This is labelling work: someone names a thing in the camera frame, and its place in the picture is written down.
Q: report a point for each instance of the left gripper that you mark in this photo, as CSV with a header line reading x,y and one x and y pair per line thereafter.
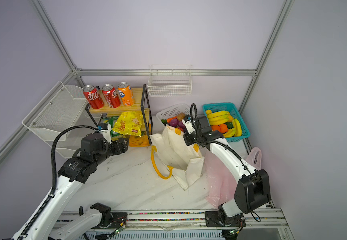
x,y
123,147

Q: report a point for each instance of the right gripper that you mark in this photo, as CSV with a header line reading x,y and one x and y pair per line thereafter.
x,y
187,142

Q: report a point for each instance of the yellow chips bag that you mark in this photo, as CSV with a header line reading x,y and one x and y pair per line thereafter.
x,y
129,124

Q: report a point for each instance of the white canvas tote bag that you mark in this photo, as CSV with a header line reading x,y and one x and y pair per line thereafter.
x,y
172,158

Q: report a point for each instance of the pink plastic grocery bag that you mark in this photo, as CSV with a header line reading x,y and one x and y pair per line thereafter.
x,y
224,168

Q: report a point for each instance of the orange soda can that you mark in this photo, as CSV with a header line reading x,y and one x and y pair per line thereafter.
x,y
126,94

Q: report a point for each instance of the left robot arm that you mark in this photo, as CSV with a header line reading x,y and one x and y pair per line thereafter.
x,y
95,148

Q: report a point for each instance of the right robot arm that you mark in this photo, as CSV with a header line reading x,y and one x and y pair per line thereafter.
x,y
253,187

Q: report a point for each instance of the yellow toy banana bunch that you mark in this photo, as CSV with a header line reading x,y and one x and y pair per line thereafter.
x,y
218,118

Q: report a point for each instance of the toy orange fruit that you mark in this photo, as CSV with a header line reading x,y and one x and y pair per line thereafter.
x,y
223,128

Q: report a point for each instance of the brown toy potato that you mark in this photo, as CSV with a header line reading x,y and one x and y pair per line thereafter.
x,y
180,116

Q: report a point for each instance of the orange snack packet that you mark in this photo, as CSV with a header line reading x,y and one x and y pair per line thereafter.
x,y
136,142

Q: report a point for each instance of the white plastic basket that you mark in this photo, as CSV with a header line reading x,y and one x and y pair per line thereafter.
x,y
172,112

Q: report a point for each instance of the purple toy onion left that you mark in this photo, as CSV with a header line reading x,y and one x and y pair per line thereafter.
x,y
174,122

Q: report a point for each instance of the yellow toy banana right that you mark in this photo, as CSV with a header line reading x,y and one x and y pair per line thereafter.
x,y
238,128

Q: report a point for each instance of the orange toy carrot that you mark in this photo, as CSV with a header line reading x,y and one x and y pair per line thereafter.
x,y
170,119

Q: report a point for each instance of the red cola can left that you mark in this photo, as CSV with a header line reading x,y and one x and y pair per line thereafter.
x,y
92,95

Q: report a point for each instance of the red cola can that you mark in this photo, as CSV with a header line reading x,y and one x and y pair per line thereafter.
x,y
92,95
111,96

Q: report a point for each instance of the red cola can right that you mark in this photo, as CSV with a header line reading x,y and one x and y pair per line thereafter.
x,y
111,96

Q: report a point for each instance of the white mesh tiered rack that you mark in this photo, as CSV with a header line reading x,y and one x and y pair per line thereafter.
x,y
63,107

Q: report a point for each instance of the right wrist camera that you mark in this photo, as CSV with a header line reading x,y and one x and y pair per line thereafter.
x,y
189,126

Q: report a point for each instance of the wooden black-frame shelf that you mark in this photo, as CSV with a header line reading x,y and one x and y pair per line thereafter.
x,y
142,105

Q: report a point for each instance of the white wire wall basket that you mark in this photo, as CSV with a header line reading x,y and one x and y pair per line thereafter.
x,y
170,81

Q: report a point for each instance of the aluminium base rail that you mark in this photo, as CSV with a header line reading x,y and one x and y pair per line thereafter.
x,y
179,224

